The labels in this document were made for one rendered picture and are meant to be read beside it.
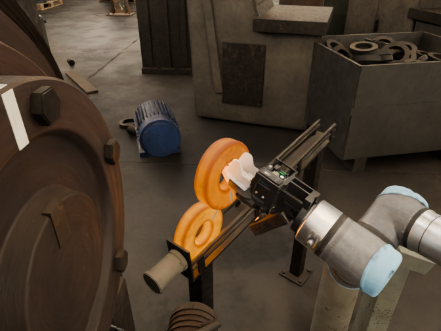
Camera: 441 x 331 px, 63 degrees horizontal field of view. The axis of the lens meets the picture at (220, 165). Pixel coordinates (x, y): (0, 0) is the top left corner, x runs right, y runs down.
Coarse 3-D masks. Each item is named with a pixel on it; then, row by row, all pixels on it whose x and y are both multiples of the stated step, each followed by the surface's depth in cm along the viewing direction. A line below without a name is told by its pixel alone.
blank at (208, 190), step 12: (216, 144) 72; (228, 144) 72; (240, 144) 76; (204, 156) 71; (216, 156) 70; (228, 156) 73; (240, 156) 77; (204, 168) 70; (216, 168) 71; (204, 180) 70; (216, 180) 73; (204, 192) 71; (216, 192) 74; (228, 192) 78; (204, 204) 76; (216, 204) 75; (228, 204) 79
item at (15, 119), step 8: (0, 88) 19; (8, 96) 20; (8, 104) 20; (16, 104) 21; (8, 112) 20; (16, 112) 21; (16, 120) 21; (16, 128) 21; (24, 128) 21; (16, 136) 21; (24, 136) 21; (24, 144) 21
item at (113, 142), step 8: (40, 88) 23; (48, 88) 23; (32, 96) 22; (40, 96) 22; (48, 96) 22; (56, 96) 23; (32, 104) 22; (40, 104) 22; (48, 104) 22; (56, 104) 23; (32, 112) 22; (40, 112) 22; (48, 112) 22; (56, 112) 24; (40, 120) 22; (48, 120) 23; (112, 144) 34; (104, 152) 34; (112, 152) 34; (112, 160) 34; (120, 256) 38; (120, 264) 38; (120, 272) 39
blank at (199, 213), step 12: (192, 216) 85; (204, 216) 88; (216, 216) 92; (180, 228) 85; (192, 228) 86; (204, 228) 94; (216, 228) 94; (180, 240) 85; (192, 240) 87; (204, 240) 93; (192, 252) 89
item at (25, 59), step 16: (0, 16) 29; (0, 32) 29; (16, 32) 31; (0, 48) 26; (16, 48) 31; (32, 48) 33; (0, 64) 26; (16, 64) 28; (32, 64) 30; (48, 64) 36
